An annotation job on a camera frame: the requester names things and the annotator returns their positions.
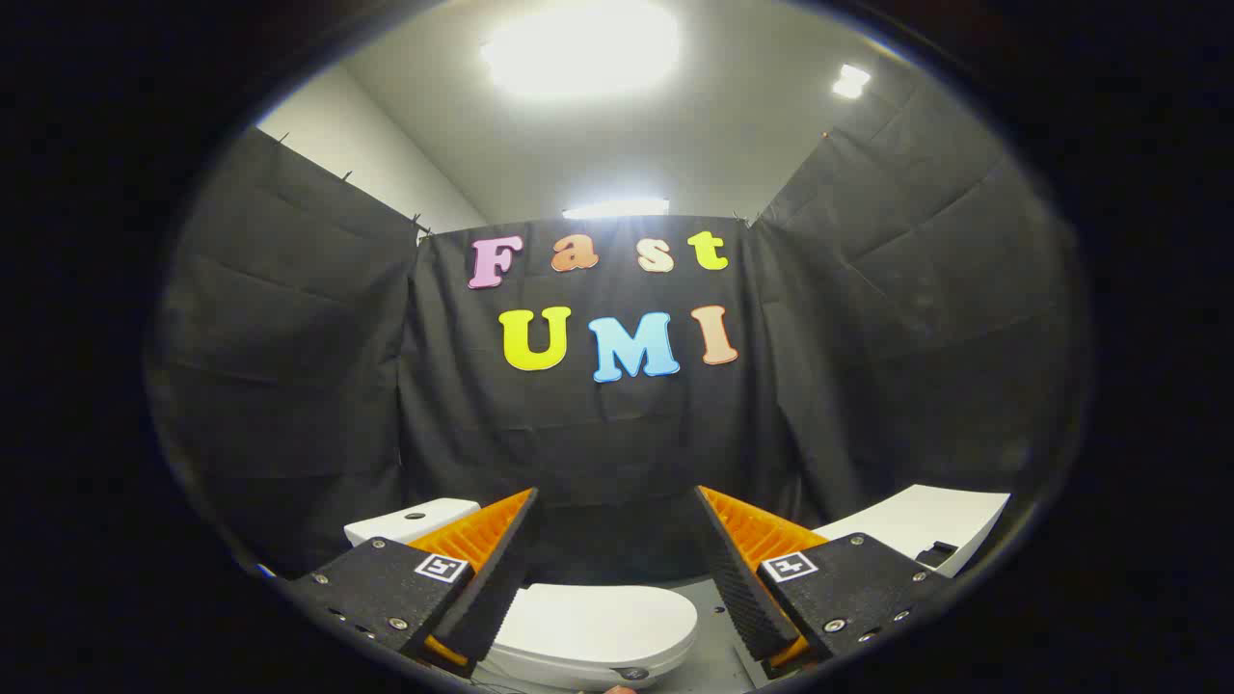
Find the white cabinet with gray panels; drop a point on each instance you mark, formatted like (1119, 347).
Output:
(916, 520)

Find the black backdrop cloth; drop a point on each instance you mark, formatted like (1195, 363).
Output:
(598, 434)

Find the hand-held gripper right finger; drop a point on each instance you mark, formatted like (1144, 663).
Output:
(747, 598)

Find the white toilet tank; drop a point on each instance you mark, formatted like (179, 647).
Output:
(424, 519)

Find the narrow ceiling light strip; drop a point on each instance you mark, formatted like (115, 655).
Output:
(617, 208)

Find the small ceiling light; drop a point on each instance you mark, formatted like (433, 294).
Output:
(850, 81)

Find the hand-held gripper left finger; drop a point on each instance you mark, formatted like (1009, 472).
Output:
(492, 588)

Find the large ceiling light panel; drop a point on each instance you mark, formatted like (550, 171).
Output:
(578, 48)

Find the white toilet lid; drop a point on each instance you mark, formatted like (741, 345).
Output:
(598, 622)

